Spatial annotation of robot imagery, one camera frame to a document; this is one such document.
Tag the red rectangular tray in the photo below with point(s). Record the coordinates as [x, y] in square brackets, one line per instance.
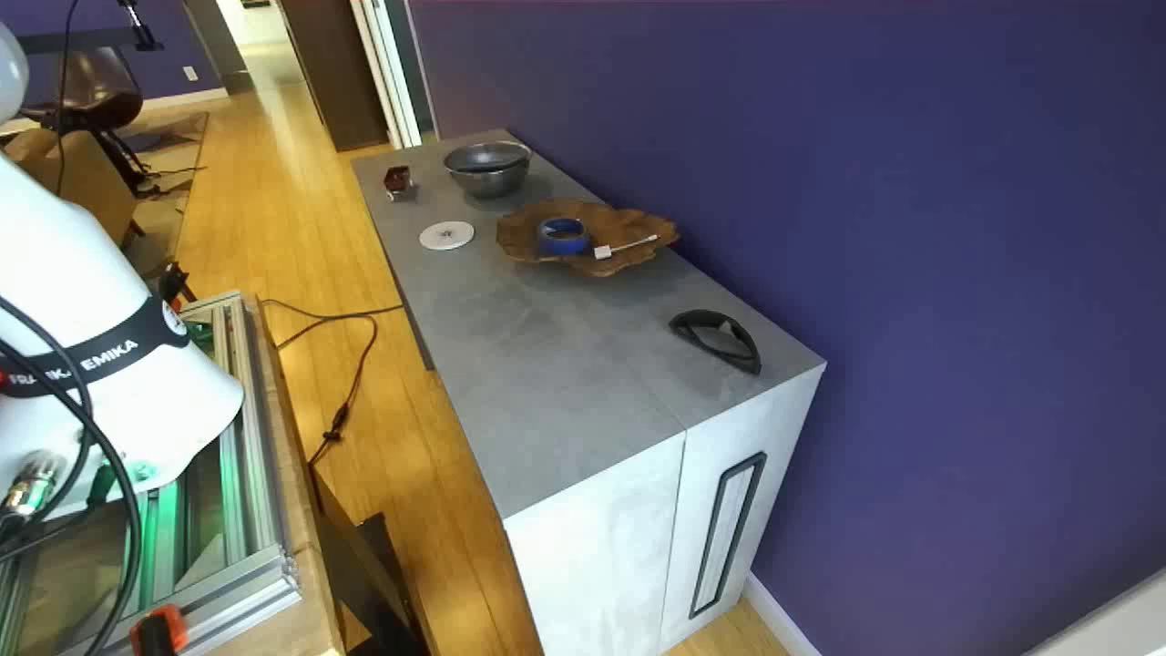
[400, 184]

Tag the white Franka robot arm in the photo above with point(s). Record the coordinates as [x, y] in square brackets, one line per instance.
[87, 304]

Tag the brown wooden tray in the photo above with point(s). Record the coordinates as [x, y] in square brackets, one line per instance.
[631, 228]

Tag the grey concrete-look cabinet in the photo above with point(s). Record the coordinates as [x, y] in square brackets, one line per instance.
[569, 367]

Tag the blue tape roll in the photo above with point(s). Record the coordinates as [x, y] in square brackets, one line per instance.
[561, 239]

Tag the white round disc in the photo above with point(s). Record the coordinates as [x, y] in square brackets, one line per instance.
[448, 234]

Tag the dark grey metal bowl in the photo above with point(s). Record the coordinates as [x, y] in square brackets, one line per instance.
[488, 170]

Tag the black chair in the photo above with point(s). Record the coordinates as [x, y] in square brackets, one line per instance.
[95, 86]

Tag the white door frame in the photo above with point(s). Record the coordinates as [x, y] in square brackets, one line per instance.
[400, 65]

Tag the aluminium profile frame table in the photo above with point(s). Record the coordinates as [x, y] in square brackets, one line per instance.
[240, 512]

